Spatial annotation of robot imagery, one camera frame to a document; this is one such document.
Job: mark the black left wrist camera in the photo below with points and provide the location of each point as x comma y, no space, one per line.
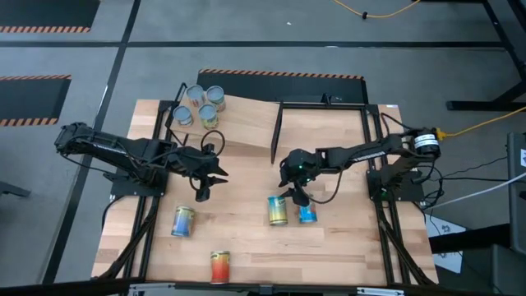
202,193

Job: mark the pineapple label tin can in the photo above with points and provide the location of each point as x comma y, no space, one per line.
220,266

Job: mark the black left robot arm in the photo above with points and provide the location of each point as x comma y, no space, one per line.
102,148

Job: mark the silver-topped labelled tin can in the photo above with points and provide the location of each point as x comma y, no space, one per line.
215,93

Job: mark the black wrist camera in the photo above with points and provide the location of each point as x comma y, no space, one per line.
301,196
202,193

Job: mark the white paper sheet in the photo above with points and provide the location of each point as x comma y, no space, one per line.
446,230

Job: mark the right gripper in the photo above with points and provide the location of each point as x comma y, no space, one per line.
300,168

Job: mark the tomatoes label tin can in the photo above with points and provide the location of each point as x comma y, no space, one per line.
308,214

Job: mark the chicken soup tin can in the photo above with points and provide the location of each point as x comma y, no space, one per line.
182,113

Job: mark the black furniture foot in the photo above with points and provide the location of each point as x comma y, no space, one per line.
12,189

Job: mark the black hazard-striped floor mat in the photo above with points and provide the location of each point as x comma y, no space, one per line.
287,88
29,98
41,12

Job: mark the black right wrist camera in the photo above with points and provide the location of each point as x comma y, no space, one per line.
301,196

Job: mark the black floor equipment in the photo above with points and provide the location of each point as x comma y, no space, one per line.
493,267

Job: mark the dark grey equipment case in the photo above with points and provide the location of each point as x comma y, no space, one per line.
517,185

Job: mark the spaghetti label tin can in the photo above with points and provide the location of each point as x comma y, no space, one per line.
207,112

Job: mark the carrot label tin can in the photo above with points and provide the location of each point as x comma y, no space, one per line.
195,92

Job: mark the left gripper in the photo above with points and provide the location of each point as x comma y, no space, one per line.
193,164

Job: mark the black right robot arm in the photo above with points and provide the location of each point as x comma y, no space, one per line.
370,154

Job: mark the blue yellow label tin can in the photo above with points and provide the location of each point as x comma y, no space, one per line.
183,221

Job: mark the black table leg frame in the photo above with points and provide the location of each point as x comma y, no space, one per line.
472,105

